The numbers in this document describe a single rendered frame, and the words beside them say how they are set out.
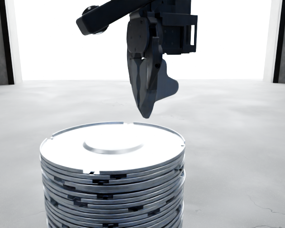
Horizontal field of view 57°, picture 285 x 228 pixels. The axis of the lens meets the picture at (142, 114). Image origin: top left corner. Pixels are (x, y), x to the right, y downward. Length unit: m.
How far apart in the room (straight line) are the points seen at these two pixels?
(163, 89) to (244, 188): 0.66
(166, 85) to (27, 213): 0.62
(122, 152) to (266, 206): 0.55
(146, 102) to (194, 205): 0.53
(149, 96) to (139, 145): 0.17
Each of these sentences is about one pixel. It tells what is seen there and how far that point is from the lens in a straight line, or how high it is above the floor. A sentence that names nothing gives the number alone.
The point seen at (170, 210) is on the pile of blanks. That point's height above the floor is 0.17.
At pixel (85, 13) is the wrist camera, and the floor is 0.50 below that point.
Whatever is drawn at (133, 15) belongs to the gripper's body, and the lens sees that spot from 0.39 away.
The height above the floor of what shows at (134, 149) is 0.27.
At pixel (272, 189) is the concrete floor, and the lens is 1.02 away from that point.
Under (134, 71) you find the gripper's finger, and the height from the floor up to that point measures 0.43.
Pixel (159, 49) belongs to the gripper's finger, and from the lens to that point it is 0.36.
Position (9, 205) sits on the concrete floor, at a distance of 0.93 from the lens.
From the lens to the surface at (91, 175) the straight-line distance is 0.43.
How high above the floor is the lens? 0.46
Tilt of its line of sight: 14 degrees down
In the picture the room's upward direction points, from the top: straight up
